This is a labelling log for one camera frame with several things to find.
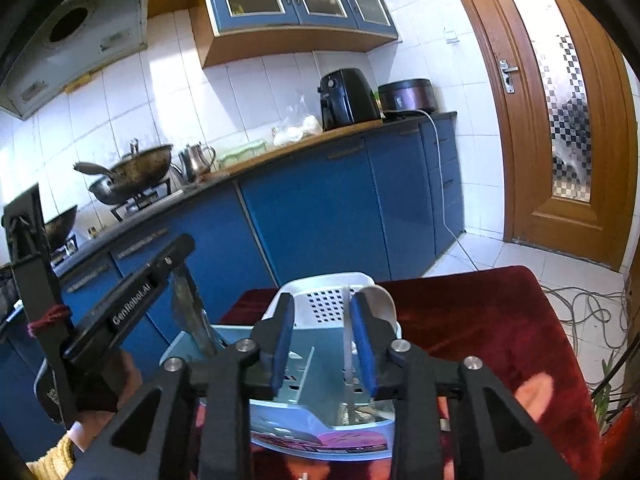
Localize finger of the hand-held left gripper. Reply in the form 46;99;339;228
145;233;197;291

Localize wooden door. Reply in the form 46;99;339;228
445;0;633;273

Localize dark wok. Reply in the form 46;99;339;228
44;204;79;247

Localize person's left hand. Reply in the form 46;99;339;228
75;350;144;442

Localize light blue utensil holder box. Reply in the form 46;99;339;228
160;272;403;461

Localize blue base cabinets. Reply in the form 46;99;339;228
0;112;466;461

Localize metal kettle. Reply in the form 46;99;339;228
178;142;217;183

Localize pale chopstick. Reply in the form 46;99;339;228
342;284;357;428

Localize dark rice cooker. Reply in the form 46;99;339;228
377;78;441;122

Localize gas stove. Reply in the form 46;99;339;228
111;180;185;222

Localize metal door handle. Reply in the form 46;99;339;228
499;59;520;94

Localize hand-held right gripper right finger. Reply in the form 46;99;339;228
349;291;576;480

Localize clear plastic bags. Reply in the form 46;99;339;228
271;96;323;147

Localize grey range hood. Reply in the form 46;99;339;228
0;0;151;121

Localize grey floor cables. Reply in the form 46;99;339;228
540;280;631;396

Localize green plant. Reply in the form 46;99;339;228
592;355;631;436

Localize red printed blanket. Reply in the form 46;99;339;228
195;265;603;480

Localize green plastic tray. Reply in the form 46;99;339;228
217;140;266;168

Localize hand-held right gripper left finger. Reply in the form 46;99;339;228
70;292;296;480

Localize person's left forearm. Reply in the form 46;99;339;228
27;430;76;480

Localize black air fryer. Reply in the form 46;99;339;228
317;67;383;132

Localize blue wall cabinet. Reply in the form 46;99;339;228
192;0;401;68

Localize large steel wok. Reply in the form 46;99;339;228
74;144;175;206

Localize metal fork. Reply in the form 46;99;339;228
171;262;223;358

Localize white power cable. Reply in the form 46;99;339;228
400;109;481;271

